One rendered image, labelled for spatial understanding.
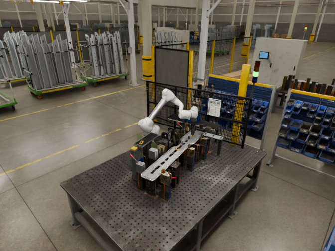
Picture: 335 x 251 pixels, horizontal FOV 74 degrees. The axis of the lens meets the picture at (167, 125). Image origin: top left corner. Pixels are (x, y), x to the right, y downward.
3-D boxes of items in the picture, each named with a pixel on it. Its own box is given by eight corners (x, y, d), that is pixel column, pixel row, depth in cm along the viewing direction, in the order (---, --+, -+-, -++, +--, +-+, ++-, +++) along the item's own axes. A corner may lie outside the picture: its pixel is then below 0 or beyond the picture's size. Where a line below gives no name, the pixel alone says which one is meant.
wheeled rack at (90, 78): (93, 87, 928) (87, 42, 853) (81, 83, 987) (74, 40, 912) (129, 79, 1059) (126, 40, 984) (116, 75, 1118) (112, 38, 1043)
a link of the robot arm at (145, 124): (148, 135, 347) (138, 128, 333) (143, 131, 359) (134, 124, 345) (177, 95, 351) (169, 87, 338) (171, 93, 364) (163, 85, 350)
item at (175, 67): (192, 134, 552) (197, 50, 467) (188, 136, 543) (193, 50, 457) (154, 119, 634) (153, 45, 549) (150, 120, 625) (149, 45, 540)
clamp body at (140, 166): (142, 191, 267) (141, 167, 251) (135, 188, 272) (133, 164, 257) (147, 187, 274) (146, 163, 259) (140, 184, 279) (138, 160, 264)
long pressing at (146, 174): (154, 183, 238) (154, 181, 237) (138, 175, 249) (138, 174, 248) (205, 133, 345) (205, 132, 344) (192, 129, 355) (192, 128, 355)
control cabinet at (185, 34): (157, 59, 1613) (157, 22, 1509) (162, 58, 1649) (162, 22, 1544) (183, 63, 1465) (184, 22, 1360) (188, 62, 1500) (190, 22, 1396)
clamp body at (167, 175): (169, 204, 249) (169, 178, 234) (158, 199, 256) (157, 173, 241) (173, 198, 257) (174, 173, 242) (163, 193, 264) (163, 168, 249)
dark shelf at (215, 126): (216, 131, 347) (216, 129, 346) (167, 118, 390) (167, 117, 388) (221, 126, 364) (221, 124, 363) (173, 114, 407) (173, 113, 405)
